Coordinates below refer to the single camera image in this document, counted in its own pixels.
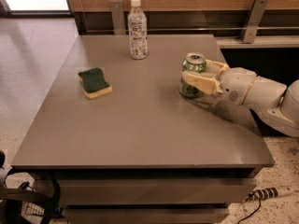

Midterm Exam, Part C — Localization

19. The grey lower drawer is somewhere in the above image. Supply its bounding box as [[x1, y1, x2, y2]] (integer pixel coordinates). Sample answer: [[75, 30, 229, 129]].
[[63, 208, 229, 224]]

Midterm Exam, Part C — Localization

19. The right metal bracket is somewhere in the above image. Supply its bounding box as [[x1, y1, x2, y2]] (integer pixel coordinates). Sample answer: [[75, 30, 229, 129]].
[[240, 0, 269, 44]]

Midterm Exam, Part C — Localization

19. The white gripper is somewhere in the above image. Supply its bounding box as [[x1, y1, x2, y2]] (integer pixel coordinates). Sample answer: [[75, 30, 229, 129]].
[[182, 60, 257, 105]]

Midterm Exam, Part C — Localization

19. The metal bracket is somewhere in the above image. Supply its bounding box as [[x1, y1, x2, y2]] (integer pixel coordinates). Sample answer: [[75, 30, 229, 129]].
[[240, 0, 269, 44], [110, 0, 126, 35]]

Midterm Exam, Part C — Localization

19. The white power strip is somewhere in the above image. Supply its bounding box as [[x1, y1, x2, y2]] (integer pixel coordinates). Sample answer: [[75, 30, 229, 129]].
[[244, 186, 295, 203]]

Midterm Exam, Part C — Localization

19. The green and yellow sponge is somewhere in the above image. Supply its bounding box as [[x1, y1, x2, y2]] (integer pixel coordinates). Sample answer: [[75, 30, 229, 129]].
[[78, 67, 112, 100]]

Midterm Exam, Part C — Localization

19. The black power cable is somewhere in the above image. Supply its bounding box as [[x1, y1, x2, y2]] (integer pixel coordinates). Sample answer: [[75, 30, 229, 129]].
[[236, 196, 262, 224]]

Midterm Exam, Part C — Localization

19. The grey upper drawer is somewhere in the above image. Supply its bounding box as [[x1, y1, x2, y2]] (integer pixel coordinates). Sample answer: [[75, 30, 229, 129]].
[[58, 178, 256, 206]]

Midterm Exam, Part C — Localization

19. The black chair frame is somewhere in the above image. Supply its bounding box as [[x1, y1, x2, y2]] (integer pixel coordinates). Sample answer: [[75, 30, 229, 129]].
[[0, 150, 61, 224]]

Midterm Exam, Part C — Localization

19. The clear plastic water bottle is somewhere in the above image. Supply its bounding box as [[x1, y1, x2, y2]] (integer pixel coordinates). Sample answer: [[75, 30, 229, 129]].
[[127, 0, 149, 60]]

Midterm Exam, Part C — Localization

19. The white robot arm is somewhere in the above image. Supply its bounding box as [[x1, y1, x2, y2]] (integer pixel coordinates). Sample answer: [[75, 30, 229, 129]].
[[182, 60, 299, 137]]

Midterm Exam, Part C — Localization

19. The left metal bracket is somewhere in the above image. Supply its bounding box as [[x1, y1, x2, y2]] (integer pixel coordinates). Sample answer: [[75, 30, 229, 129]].
[[110, 0, 126, 35]]

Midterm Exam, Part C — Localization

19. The wooden wall counter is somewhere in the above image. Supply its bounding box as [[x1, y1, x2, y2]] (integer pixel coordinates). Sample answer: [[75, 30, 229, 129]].
[[67, 0, 299, 48]]

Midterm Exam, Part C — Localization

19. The grey drawer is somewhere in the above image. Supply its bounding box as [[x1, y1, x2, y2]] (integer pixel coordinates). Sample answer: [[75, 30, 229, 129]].
[[58, 178, 256, 206], [63, 208, 229, 224]]

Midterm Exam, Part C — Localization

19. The green soda can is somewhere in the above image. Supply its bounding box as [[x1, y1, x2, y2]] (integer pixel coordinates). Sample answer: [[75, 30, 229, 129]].
[[179, 52, 206, 99]]

